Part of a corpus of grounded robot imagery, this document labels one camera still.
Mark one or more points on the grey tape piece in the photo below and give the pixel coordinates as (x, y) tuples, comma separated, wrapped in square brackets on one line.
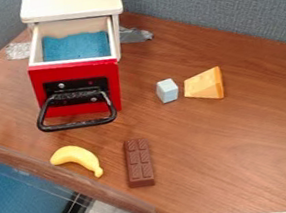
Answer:
[(134, 35), (18, 51)]

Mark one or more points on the red and white drawer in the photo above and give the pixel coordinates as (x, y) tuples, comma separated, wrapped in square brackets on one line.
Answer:
[(73, 72)]

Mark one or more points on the yellow toy cheese wedge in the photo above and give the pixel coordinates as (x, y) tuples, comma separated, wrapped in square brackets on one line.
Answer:
[(207, 84)]

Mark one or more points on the yellow toy banana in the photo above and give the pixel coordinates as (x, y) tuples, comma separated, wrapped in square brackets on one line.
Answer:
[(76, 154)]

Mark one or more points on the light blue block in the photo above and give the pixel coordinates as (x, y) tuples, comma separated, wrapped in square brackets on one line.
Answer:
[(167, 91)]

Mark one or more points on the brown toy chocolate bar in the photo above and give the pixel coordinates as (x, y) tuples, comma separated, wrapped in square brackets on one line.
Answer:
[(139, 162)]

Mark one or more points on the blue cloth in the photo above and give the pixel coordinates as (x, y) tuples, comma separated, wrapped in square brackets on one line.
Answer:
[(76, 47)]

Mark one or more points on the white cabinet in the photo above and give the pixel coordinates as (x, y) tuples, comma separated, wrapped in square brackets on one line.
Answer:
[(70, 1)]

